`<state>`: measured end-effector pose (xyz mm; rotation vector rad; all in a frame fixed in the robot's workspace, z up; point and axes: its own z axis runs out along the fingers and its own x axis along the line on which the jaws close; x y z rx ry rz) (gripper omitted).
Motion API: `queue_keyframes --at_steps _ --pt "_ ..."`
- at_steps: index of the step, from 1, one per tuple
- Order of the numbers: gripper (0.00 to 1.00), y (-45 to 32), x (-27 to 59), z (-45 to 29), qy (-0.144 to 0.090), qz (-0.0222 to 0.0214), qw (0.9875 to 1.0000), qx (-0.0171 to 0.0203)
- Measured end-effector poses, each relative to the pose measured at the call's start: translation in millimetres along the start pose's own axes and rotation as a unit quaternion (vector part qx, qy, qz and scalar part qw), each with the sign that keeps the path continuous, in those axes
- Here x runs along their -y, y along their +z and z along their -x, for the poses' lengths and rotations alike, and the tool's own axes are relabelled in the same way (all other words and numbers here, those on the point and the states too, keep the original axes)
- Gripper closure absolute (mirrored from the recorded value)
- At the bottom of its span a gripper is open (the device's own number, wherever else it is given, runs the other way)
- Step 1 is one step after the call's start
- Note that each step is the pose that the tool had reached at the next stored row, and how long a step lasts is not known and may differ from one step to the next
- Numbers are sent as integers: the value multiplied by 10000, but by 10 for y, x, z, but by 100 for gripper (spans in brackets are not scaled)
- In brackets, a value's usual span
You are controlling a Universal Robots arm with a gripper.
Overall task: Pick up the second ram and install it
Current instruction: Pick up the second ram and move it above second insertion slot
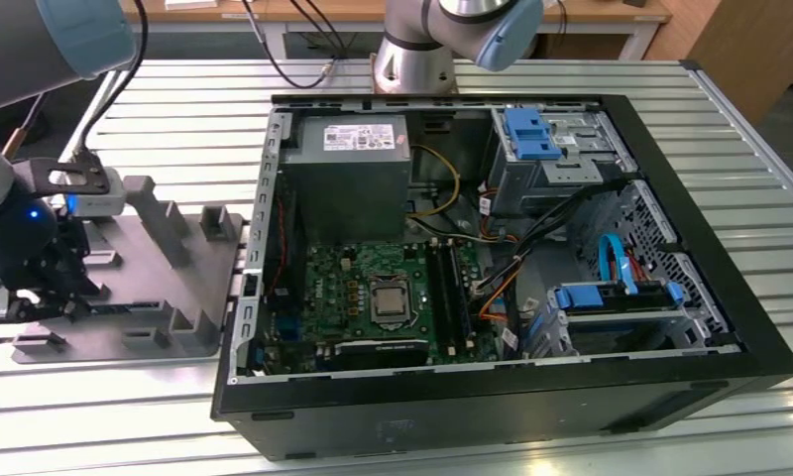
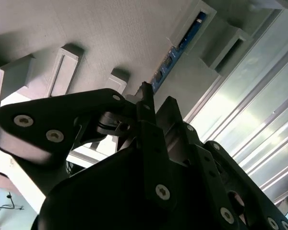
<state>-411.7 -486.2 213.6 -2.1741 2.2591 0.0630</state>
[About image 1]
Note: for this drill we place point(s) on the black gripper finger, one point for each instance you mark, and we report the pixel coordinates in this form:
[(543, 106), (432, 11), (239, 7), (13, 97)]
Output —
[(27, 307), (72, 268)]

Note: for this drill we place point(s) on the RAM stick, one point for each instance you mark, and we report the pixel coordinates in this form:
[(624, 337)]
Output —
[(125, 307)]

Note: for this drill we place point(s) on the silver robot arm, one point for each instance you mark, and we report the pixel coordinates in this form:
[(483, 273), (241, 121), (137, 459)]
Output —
[(13, 44)]

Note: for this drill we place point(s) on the black RAM slot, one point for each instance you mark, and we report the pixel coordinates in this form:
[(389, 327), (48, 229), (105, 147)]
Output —
[(452, 292), (437, 292)]

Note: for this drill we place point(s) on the grey parts rack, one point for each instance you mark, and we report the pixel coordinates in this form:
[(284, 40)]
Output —
[(159, 277)]

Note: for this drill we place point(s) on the green motherboard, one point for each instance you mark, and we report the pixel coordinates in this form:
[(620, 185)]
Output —
[(344, 277)]

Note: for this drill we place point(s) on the grey power supply unit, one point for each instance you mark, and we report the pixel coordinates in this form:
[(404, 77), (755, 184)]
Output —
[(344, 198)]

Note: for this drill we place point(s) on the silver CPU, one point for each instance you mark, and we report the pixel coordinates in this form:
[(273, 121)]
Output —
[(391, 301)]

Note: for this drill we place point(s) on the black graphics card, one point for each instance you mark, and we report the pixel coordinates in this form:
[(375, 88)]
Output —
[(380, 349)]

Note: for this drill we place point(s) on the white box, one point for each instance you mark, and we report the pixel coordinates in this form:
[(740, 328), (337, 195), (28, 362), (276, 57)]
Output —
[(192, 4)]

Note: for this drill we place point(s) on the white board power connector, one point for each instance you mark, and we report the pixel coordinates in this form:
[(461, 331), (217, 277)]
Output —
[(477, 287)]

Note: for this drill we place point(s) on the black PC case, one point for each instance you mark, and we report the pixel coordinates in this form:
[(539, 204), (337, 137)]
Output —
[(503, 416)]

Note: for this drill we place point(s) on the blue drive bay latch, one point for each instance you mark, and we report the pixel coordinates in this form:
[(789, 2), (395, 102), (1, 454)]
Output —
[(525, 134)]

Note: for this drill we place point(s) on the metal drive cage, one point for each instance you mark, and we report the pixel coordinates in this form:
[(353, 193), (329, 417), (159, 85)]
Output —
[(561, 173)]

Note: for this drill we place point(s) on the blue disk carrier with disk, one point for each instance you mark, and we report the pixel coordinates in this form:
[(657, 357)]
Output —
[(579, 296)]

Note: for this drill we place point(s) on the metal disk bay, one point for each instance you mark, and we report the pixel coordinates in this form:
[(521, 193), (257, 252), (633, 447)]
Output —
[(635, 317)]

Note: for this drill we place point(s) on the wooden desk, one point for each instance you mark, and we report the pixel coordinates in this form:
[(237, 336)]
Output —
[(601, 12)]

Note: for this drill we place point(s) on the brown cabinet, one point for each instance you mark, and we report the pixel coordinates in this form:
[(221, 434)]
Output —
[(753, 49)]

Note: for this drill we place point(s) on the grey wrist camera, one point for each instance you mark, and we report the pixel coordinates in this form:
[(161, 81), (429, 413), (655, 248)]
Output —
[(103, 203)]

